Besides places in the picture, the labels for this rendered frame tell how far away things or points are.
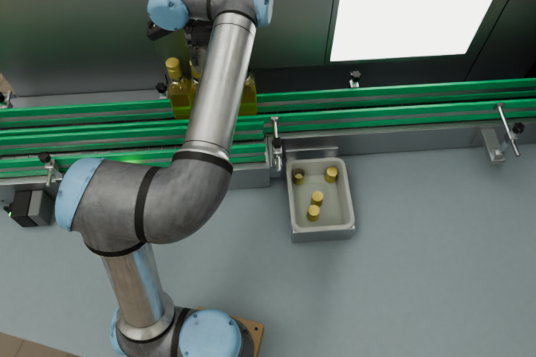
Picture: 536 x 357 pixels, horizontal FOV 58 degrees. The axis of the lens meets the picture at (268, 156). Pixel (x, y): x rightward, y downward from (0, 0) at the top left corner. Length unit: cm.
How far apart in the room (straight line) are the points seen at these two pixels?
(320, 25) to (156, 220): 80
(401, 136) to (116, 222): 99
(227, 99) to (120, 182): 21
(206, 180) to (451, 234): 95
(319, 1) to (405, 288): 79
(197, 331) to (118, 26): 80
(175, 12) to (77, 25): 54
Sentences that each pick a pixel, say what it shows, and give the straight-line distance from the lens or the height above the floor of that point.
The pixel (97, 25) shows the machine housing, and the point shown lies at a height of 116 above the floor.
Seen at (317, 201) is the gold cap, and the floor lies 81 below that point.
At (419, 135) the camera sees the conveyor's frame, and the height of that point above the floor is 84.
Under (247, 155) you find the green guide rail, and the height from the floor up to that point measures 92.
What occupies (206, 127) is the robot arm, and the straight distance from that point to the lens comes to 74.
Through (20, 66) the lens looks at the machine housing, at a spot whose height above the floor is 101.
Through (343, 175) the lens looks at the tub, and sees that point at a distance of 140.
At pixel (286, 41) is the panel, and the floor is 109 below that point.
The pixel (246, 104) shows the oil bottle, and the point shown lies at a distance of 131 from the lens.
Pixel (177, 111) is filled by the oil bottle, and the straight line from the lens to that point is 134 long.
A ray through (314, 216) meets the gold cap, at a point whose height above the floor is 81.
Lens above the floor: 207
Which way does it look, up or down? 60 degrees down
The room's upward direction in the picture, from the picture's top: 1 degrees counter-clockwise
